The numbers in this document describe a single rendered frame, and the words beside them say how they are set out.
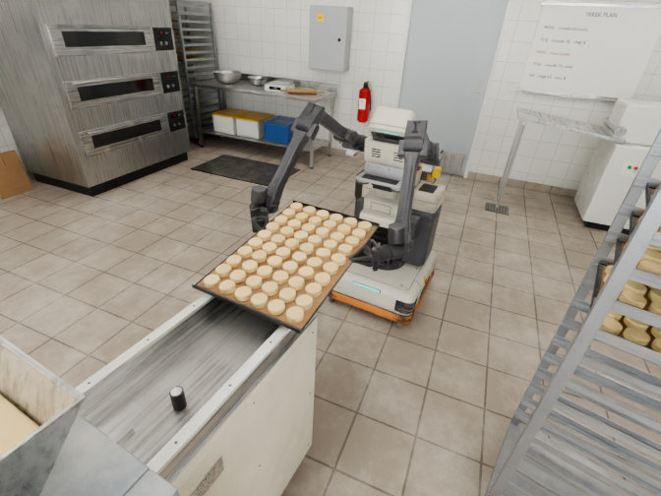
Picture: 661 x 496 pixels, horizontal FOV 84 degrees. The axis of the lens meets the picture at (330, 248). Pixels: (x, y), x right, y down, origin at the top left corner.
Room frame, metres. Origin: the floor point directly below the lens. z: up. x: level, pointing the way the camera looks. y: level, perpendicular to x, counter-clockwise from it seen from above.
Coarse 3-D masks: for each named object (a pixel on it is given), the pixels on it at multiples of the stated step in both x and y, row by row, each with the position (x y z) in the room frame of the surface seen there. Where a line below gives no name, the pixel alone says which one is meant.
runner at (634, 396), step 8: (544, 360) 1.01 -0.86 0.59; (552, 360) 1.01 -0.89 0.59; (560, 360) 1.01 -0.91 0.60; (576, 368) 0.97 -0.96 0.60; (584, 368) 0.96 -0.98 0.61; (584, 376) 0.95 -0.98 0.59; (592, 376) 0.94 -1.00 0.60; (600, 376) 0.93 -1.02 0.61; (600, 384) 0.91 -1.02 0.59; (608, 384) 0.91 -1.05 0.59; (616, 384) 0.90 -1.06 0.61; (616, 392) 0.88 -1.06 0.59; (624, 392) 0.89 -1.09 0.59; (632, 392) 0.87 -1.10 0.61; (632, 400) 0.85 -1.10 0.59; (640, 400) 0.86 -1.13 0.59; (648, 400) 0.85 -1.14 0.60; (656, 400) 0.84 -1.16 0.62; (656, 408) 0.82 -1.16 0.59
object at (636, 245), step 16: (656, 192) 0.68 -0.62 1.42; (656, 208) 0.66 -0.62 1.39; (640, 224) 0.67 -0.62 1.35; (656, 224) 0.65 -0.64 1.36; (640, 240) 0.66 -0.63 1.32; (624, 256) 0.67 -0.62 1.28; (640, 256) 0.65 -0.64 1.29; (624, 272) 0.66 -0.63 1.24; (608, 288) 0.66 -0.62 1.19; (608, 304) 0.66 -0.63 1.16; (592, 320) 0.66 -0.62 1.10; (576, 336) 0.67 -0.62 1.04; (592, 336) 0.65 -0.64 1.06; (576, 352) 0.66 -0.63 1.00; (560, 368) 0.67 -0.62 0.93; (560, 384) 0.66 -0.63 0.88; (544, 400) 0.67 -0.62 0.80; (544, 416) 0.65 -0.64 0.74; (528, 432) 0.66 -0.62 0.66; (512, 464) 0.66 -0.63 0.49; (496, 480) 0.68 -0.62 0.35
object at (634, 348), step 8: (600, 336) 0.67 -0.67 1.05; (608, 336) 0.66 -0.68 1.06; (616, 336) 0.65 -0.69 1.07; (616, 344) 0.65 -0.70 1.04; (624, 344) 0.64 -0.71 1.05; (632, 344) 0.63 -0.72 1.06; (632, 352) 0.63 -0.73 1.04; (640, 352) 0.62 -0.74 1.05; (648, 352) 0.61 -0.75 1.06; (656, 352) 0.61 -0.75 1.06; (656, 360) 0.60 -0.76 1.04
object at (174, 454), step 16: (272, 336) 0.75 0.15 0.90; (288, 336) 0.78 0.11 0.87; (256, 352) 0.68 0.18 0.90; (272, 352) 0.71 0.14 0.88; (240, 368) 0.63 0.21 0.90; (256, 368) 0.64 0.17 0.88; (224, 384) 0.58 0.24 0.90; (240, 384) 0.59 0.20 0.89; (224, 400) 0.54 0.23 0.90; (208, 416) 0.49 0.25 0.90; (192, 432) 0.45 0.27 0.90; (208, 432) 0.48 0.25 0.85; (176, 448) 0.42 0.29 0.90; (192, 448) 0.44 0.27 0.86; (160, 464) 0.38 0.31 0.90; (176, 464) 0.41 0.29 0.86
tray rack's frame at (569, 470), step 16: (512, 432) 0.99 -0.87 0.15; (528, 448) 0.92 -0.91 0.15; (560, 448) 0.93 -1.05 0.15; (496, 464) 0.85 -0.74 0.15; (528, 464) 0.85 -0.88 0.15; (560, 464) 0.86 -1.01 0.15; (592, 464) 0.87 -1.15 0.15; (512, 480) 0.78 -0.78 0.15; (544, 480) 0.79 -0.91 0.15; (576, 480) 0.80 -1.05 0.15; (592, 480) 0.80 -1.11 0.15; (624, 480) 0.81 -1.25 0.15
